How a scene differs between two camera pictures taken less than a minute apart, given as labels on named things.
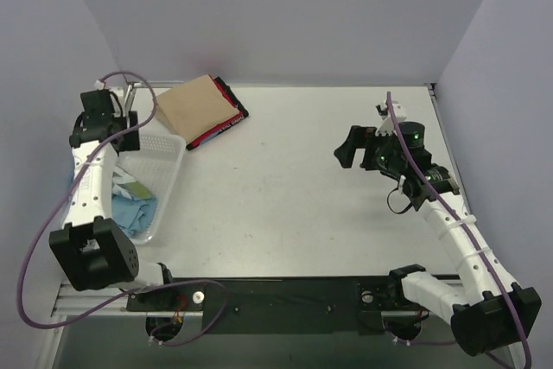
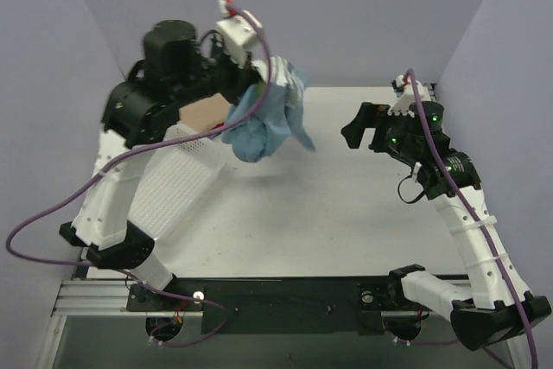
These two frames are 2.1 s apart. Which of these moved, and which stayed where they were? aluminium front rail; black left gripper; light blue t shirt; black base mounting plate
Moved: black left gripper; light blue t shirt
Stayed: black base mounting plate; aluminium front rail
